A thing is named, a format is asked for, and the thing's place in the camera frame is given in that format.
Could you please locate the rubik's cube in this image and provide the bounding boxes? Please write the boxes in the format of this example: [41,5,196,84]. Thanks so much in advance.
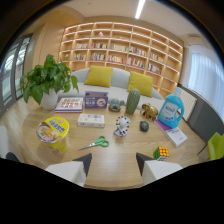
[152,145,171,162]

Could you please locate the white purple book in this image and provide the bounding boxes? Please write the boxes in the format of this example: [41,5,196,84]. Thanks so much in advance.
[154,118,189,149]

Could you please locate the yellow instant noodle cup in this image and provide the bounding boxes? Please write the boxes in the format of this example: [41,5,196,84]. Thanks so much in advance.
[35,116,71,155]

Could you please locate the dark grey stone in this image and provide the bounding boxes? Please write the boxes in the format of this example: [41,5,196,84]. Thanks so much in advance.
[139,120,150,133]

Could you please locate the white flat box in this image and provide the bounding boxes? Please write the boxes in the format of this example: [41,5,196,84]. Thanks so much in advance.
[77,113,106,129]

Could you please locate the golden elephant figurine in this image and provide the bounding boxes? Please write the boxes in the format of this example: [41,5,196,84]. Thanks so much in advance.
[139,102,159,122]

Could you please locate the blue detergent bottle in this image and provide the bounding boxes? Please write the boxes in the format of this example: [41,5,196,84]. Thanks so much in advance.
[157,93,185,129]

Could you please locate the green chair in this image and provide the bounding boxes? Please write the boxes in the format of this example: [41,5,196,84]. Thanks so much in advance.
[196,131,224,162]

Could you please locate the colourful flat book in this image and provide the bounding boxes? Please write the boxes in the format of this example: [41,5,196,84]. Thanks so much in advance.
[54,97,84,114]

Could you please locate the tall green cactus ornament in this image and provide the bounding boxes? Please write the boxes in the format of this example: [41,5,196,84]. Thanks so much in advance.
[125,88,142,116]

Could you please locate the white radiator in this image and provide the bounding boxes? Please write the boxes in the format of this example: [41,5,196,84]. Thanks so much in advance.
[173,86,198,122]

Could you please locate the purple box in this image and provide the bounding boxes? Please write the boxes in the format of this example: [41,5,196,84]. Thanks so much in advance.
[83,91,109,110]

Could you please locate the small green cactus figurine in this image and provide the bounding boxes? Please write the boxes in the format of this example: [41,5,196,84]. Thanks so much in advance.
[108,97,126,113]

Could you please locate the yellow cushion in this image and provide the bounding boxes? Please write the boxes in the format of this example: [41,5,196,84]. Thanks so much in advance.
[126,70,154,99]
[83,64,115,89]

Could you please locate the light grey sofa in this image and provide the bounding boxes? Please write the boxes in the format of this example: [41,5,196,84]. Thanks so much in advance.
[56,66,166,111]

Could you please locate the green potted plant white pot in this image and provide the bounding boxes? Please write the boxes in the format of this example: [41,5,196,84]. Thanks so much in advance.
[19,53,80,111]

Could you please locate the white curtain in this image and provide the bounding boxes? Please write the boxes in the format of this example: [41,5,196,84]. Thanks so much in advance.
[187,51,224,123]

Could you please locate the white air conditioner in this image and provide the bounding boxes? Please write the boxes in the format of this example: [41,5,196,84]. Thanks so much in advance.
[185,35,206,47]

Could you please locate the ceiling light strip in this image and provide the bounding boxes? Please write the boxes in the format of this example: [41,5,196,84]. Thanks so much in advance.
[134,0,147,20]

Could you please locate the green handled scissors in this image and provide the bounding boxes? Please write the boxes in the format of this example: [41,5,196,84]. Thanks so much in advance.
[78,135,110,151]

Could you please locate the wooden bookshelf wall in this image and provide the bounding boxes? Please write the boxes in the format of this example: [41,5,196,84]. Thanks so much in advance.
[58,21,185,100]

